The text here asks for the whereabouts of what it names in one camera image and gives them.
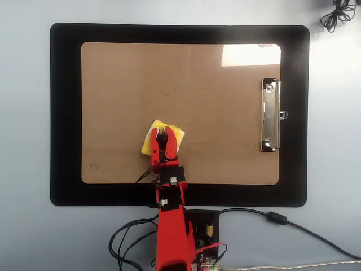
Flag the red jumper wire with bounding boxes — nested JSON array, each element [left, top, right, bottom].
[[194, 242, 228, 266]]

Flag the brown clipboard board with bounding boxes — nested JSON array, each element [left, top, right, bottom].
[[81, 42, 282, 186]]

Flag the black rectangular desk mat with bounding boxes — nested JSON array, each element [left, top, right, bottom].
[[50, 22, 310, 207]]

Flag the silver USB cable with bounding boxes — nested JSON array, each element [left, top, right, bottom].
[[219, 261, 361, 271]]

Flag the black controller circuit board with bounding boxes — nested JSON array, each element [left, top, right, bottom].
[[184, 209, 221, 271]]

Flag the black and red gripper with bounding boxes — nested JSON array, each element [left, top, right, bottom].
[[149, 126, 189, 189]]

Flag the black power cable with ferrite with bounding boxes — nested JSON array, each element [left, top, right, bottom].
[[216, 208, 361, 260]]

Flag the silver metal clipboard clip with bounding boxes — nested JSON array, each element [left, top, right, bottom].
[[259, 78, 288, 152]]

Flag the coiled black cable bundle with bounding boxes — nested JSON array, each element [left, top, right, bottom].
[[320, 0, 358, 33]]

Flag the black servo wires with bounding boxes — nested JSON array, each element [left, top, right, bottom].
[[108, 166, 164, 271]]

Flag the yellow sponge with black knob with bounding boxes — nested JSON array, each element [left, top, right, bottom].
[[140, 119, 187, 156]]

